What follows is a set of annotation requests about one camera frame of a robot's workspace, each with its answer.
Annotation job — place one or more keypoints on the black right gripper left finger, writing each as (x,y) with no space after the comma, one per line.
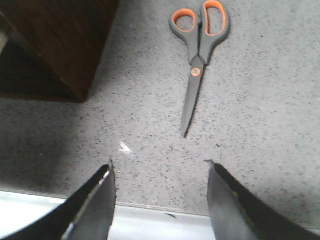
(86,215)

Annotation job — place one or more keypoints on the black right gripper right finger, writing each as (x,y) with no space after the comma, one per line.
(237,214)

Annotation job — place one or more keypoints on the grey orange scissors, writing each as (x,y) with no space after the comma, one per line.
(200,44)

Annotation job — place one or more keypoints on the dark wooden drawer cabinet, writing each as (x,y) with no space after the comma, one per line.
(50,49)

